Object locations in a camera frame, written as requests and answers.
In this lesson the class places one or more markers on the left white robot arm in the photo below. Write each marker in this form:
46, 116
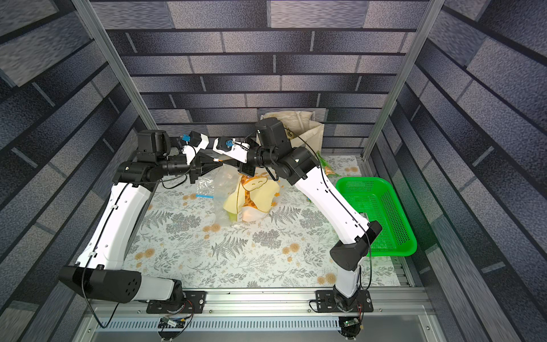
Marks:
98, 272

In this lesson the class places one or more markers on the left circuit board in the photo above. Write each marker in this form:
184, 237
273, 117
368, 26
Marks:
166, 323

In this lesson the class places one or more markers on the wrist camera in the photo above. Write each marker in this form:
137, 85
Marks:
191, 144
232, 148

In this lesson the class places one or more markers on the left aluminium frame post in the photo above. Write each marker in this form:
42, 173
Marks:
100, 36

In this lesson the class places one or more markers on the aluminium frame post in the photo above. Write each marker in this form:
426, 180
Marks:
100, 36
423, 30

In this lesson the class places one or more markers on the circuit board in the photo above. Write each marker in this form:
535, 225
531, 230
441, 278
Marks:
166, 323
350, 327

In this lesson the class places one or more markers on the blue zip clear bag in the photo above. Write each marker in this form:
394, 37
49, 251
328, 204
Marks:
205, 187

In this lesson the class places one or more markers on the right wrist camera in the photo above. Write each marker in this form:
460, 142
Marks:
232, 148

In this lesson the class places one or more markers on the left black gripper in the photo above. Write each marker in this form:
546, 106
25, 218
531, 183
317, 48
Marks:
199, 168

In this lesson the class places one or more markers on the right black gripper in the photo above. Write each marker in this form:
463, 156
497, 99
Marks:
248, 162

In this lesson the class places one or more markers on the right aluminium frame post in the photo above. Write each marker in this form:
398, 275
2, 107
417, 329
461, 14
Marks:
423, 30

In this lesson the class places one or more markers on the green chips bag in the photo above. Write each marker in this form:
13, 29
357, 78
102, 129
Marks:
326, 166

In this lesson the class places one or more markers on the clear orange zip-top bag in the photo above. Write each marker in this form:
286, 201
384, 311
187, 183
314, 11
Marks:
226, 179

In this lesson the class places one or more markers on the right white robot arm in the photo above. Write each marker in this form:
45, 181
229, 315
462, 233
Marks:
301, 168

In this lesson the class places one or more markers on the beige canvas tote bag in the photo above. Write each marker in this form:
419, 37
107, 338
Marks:
305, 128

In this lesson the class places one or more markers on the giraffe yellow toy package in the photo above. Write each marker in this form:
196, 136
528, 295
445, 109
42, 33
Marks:
253, 198

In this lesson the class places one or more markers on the right circuit board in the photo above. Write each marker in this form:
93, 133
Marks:
350, 327

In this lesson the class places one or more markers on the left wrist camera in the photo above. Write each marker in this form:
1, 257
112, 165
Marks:
191, 144

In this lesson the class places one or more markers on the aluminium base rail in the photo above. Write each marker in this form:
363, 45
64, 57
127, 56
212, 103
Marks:
269, 310

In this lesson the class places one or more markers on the green plastic basket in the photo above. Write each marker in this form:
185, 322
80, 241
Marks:
376, 198

